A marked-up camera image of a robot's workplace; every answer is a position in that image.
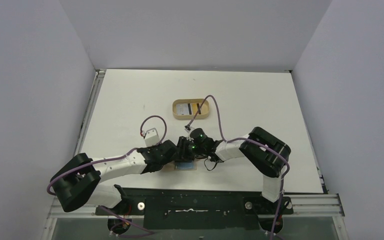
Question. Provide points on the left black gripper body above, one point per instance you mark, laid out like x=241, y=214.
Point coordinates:
x=181, y=149

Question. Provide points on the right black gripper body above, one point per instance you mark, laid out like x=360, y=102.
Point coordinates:
x=191, y=153

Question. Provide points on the silver VIP card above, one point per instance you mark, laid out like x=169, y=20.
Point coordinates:
x=183, y=109

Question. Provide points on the beige leather card holder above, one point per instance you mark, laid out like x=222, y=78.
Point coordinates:
x=170, y=166

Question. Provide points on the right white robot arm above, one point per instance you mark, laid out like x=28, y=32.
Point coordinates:
x=268, y=154

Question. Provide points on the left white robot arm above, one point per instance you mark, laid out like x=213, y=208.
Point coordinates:
x=81, y=181

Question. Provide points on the yellow striped card in tray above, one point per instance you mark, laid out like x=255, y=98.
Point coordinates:
x=196, y=108

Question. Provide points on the oval wooden tray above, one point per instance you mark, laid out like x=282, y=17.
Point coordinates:
x=204, y=105

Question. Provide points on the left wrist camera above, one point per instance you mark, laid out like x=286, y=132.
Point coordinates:
x=151, y=137

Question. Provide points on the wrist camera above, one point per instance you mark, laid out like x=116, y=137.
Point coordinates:
x=151, y=137
x=189, y=128

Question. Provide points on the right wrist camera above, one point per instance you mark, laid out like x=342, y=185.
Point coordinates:
x=189, y=128

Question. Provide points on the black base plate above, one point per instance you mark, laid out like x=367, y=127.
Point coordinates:
x=164, y=209

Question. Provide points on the left side aluminium rail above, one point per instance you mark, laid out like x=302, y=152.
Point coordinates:
x=92, y=99

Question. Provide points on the aluminium frame rail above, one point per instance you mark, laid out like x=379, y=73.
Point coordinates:
x=315, y=217

